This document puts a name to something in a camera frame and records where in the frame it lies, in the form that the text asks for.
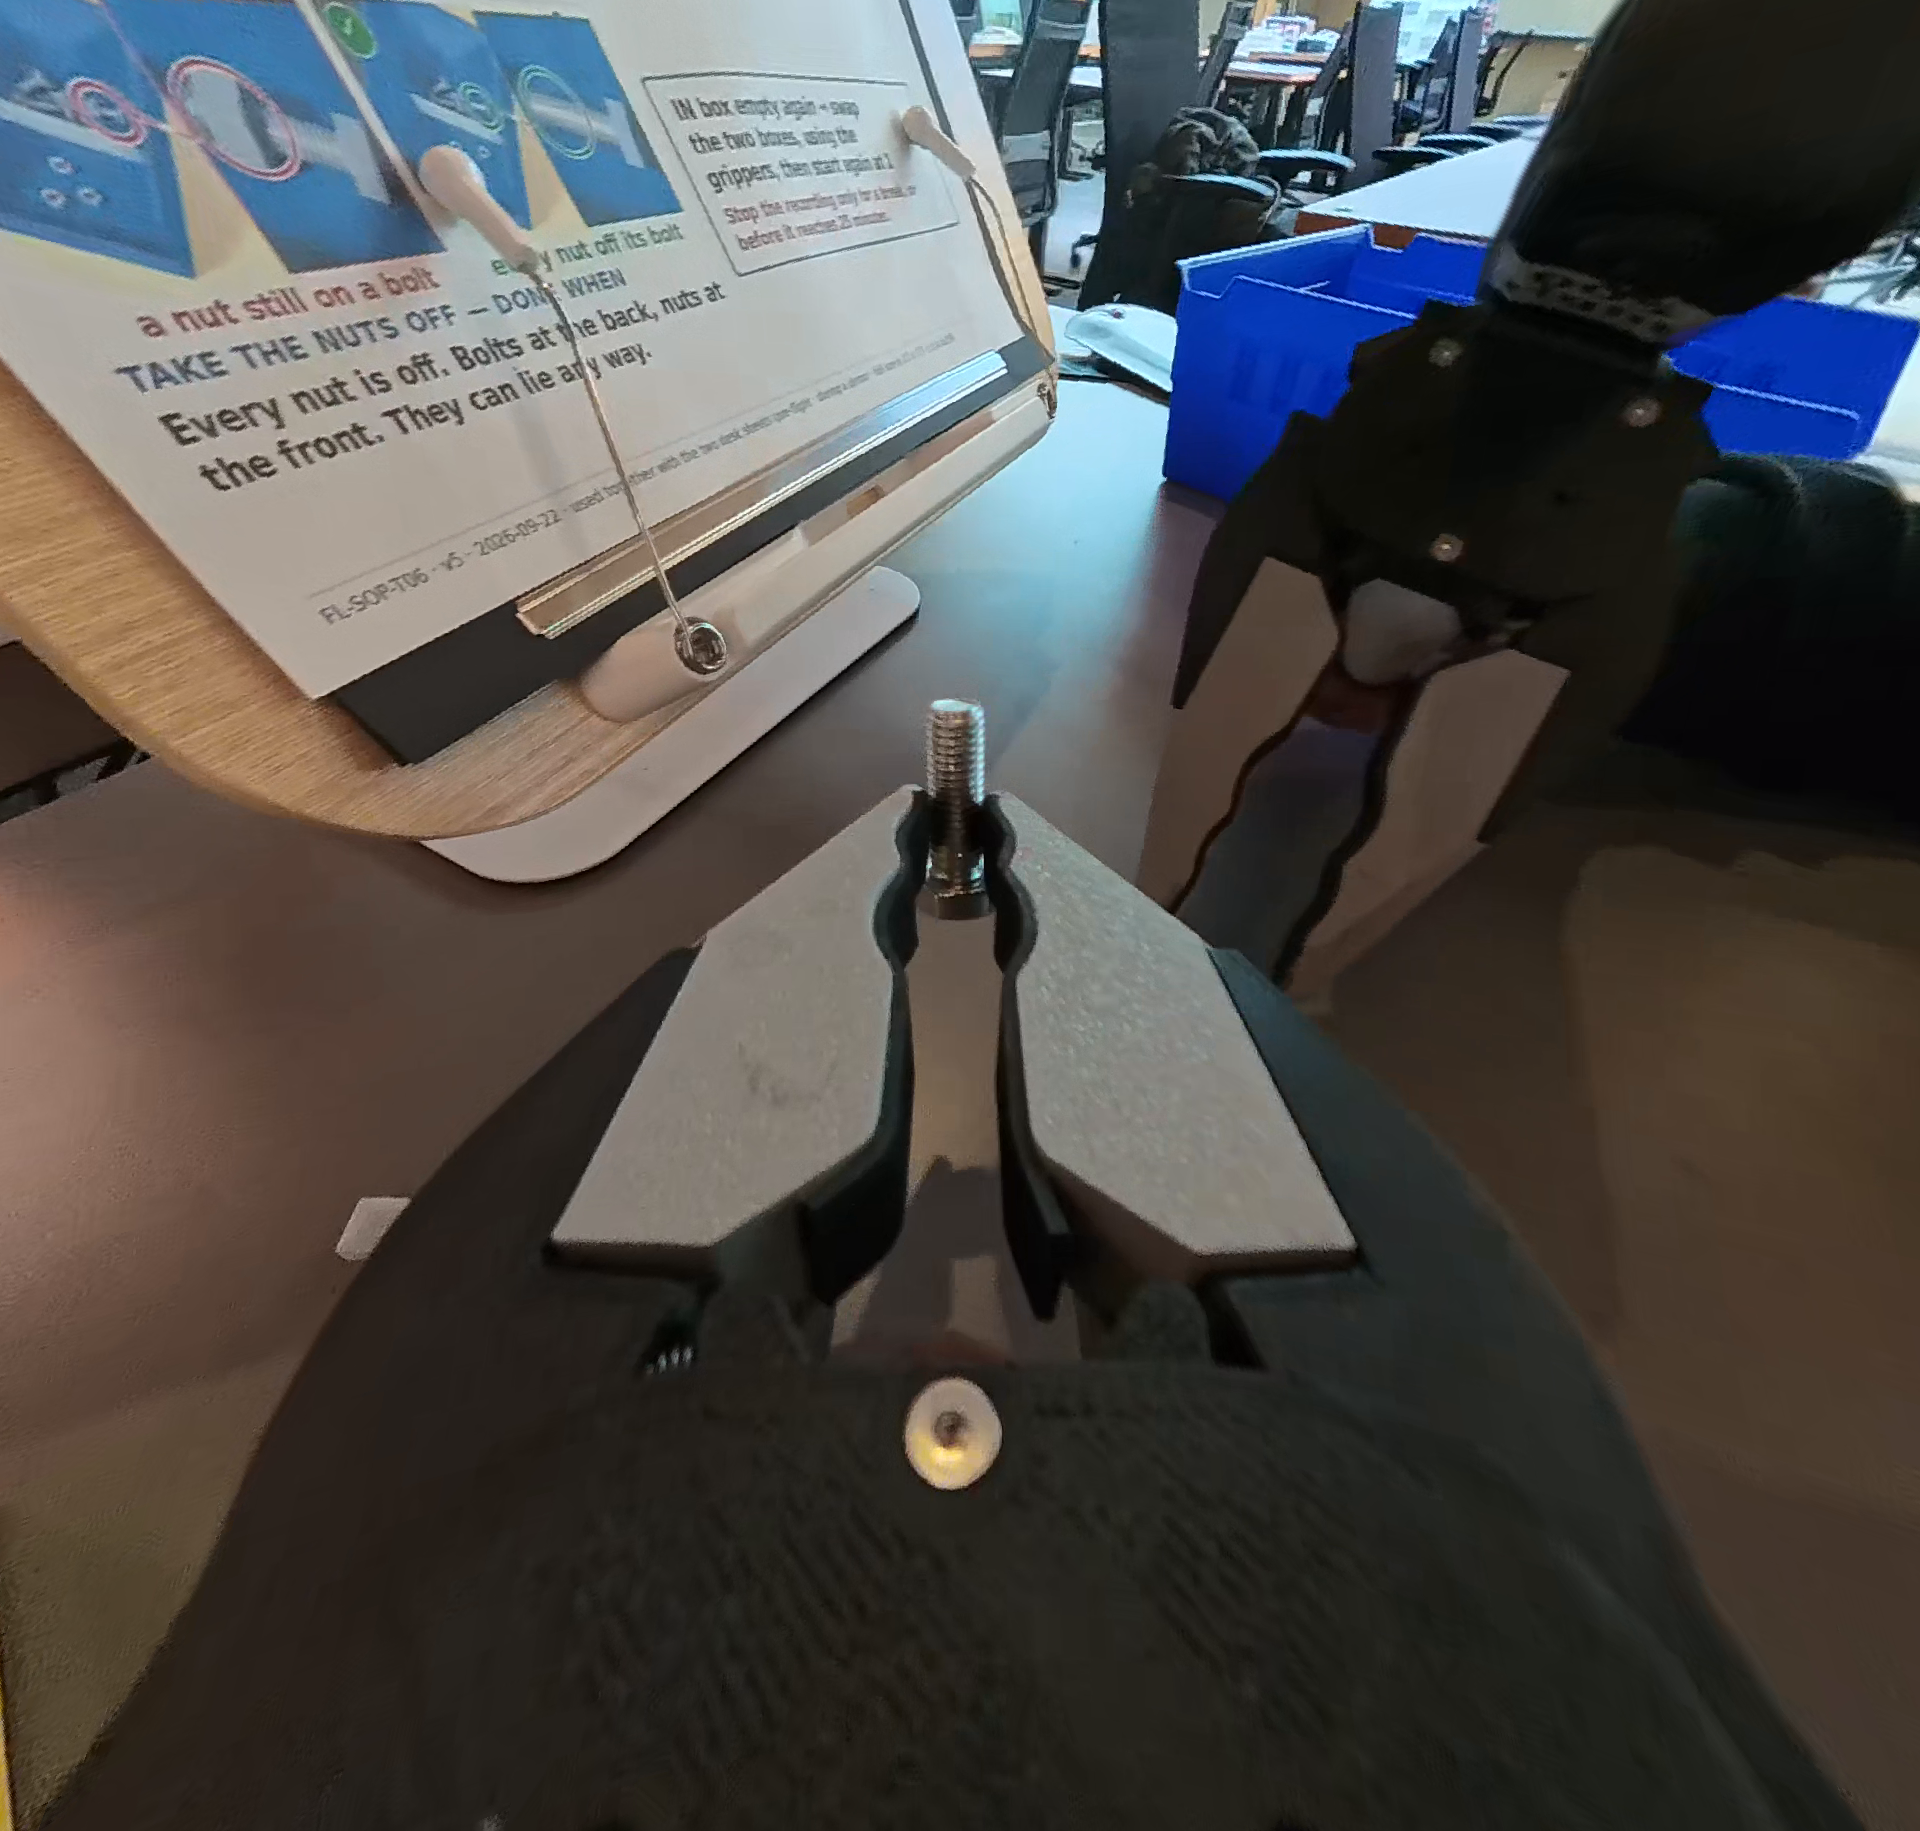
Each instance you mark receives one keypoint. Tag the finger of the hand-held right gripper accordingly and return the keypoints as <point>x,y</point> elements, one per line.
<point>1244,721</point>
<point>1449,765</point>

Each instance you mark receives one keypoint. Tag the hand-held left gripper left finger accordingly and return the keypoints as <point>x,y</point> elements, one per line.
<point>750,1051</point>

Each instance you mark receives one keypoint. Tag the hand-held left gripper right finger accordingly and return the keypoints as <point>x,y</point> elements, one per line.
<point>1154,1081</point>

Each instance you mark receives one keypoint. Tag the steel hex bolt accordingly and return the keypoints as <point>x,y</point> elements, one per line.
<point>956,795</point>

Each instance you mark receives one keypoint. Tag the blue plastic bin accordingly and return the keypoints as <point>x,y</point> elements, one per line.
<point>1275,346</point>

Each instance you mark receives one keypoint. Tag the long office desk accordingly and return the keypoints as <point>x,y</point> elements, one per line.
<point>1441,188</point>

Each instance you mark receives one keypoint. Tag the white flat object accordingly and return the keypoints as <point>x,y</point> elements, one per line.
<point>1118,346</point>

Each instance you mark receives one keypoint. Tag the white tape piece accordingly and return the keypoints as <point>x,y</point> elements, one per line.
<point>372,1227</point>

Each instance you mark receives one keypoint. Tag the black bag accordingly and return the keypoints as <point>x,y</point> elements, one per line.
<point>1201,158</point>

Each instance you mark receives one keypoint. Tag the wooden document stand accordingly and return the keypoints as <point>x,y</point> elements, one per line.
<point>374,795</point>

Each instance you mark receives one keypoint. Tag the black office chair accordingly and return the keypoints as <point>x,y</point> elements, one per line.
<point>1140,90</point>
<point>1043,106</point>

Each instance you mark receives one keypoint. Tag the printed instruction sheet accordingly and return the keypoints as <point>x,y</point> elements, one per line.
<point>450,406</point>

